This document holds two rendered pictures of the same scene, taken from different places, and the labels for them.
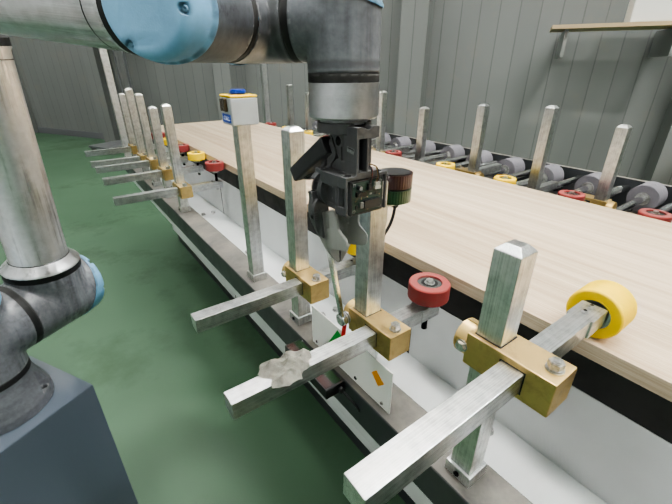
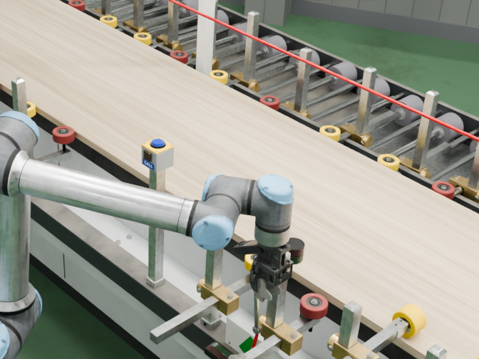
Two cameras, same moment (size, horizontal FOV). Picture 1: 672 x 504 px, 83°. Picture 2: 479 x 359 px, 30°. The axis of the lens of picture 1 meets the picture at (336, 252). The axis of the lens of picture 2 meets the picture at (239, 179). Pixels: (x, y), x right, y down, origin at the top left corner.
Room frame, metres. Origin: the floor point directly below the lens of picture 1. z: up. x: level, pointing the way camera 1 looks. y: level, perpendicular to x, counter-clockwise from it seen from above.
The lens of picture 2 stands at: (-1.27, 0.44, 2.55)
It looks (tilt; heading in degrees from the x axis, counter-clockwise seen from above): 32 degrees down; 349
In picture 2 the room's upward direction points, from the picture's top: 4 degrees clockwise
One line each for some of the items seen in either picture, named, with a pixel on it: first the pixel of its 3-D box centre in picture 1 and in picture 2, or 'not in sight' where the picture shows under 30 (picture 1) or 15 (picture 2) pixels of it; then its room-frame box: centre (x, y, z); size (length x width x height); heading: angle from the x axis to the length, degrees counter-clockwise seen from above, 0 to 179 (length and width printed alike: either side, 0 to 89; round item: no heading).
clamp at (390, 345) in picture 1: (375, 325); (279, 333); (0.57, -0.07, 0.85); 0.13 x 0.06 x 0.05; 36
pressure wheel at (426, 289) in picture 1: (426, 304); (312, 315); (0.63, -0.18, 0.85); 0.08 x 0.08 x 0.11
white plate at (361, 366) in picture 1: (346, 354); (256, 352); (0.60, -0.02, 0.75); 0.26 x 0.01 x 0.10; 36
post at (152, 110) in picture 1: (162, 159); not in sight; (1.80, 0.82, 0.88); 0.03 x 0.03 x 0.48; 36
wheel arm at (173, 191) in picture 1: (171, 192); (18, 172); (1.54, 0.69, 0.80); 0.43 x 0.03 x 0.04; 126
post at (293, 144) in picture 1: (297, 235); (214, 263); (0.79, 0.09, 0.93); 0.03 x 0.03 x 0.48; 36
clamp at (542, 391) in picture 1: (508, 359); (352, 354); (0.37, -0.22, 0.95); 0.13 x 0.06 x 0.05; 36
